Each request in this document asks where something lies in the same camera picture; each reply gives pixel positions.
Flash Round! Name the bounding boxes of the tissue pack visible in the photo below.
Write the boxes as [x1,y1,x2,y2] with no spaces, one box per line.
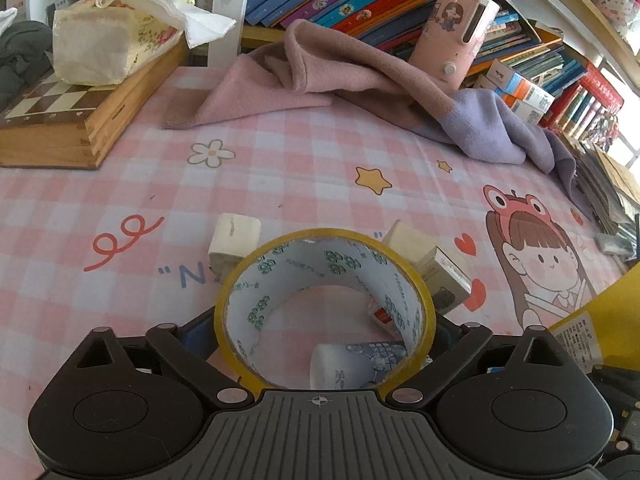
[52,0,235,86]

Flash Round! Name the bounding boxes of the yellow cardboard box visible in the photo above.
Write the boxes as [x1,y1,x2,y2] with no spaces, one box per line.
[549,266,640,374]

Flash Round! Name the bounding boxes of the white bookshelf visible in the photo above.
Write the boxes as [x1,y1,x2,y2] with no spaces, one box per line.
[231,0,639,88]

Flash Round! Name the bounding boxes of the pink checkered tablecloth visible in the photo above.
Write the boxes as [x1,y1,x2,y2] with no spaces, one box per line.
[1,67,620,479]

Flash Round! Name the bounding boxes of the red book set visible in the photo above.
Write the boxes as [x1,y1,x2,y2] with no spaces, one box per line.
[539,60,624,151]

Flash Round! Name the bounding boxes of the small white carton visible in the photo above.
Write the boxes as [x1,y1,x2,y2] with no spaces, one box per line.
[416,247,472,314]

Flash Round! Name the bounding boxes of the white blue tube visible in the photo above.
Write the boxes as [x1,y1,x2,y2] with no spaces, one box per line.
[309,341,407,390]

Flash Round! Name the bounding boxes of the white foam cube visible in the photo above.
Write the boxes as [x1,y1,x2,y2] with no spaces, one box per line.
[208,212,262,283]

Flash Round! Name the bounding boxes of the yellow tape roll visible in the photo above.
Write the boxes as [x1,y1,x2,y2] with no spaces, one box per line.
[208,229,436,393]

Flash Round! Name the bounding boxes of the pink cartoon canister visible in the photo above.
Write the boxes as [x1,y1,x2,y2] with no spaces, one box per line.
[409,0,500,90]

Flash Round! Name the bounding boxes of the pink purple towel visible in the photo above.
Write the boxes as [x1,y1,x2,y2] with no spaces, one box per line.
[164,21,591,214]

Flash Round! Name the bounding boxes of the beige eraser block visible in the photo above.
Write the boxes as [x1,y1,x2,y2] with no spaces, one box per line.
[382,220,437,266]

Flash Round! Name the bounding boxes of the pile of clothes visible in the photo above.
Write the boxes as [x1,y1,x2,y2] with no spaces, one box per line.
[0,21,52,110]

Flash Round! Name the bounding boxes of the wooden chess box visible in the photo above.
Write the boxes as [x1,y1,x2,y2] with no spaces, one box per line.
[0,39,188,169]

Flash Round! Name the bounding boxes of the orange white small box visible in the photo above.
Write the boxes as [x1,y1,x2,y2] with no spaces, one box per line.
[473,60,554,125]

